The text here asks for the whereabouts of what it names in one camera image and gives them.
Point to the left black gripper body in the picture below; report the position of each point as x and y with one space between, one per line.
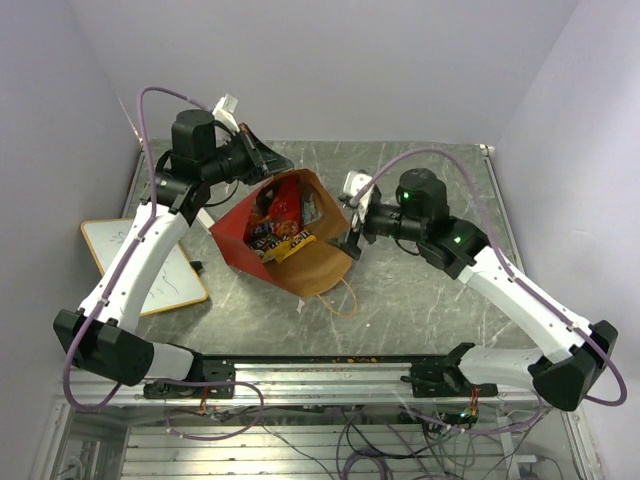
234 161

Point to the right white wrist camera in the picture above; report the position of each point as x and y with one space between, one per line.
357 193

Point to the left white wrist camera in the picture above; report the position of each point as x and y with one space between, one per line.
224 112

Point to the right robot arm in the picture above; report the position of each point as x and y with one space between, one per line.
570 351

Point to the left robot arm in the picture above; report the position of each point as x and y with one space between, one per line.
99 336

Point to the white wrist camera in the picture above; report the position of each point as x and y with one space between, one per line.
357 193
224 112

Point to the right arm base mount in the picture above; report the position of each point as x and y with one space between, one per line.
438 376

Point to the purple m&m pack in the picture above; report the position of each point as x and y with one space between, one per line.
264 236

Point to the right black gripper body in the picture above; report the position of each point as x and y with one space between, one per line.
381 220

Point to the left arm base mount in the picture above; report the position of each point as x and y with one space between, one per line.
207 376

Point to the red candy bag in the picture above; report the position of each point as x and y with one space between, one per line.
279 207

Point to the red paper bag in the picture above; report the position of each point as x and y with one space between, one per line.
311 272

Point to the small whiteboard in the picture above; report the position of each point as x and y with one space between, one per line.
165 280

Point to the white blue snack wrapper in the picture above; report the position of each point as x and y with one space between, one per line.
310 211

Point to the aluminium frame rail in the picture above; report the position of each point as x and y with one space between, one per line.
296 385

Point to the white eraser marker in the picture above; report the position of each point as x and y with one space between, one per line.
205 219

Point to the yellow m&m pack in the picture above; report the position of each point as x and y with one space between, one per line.
287 247

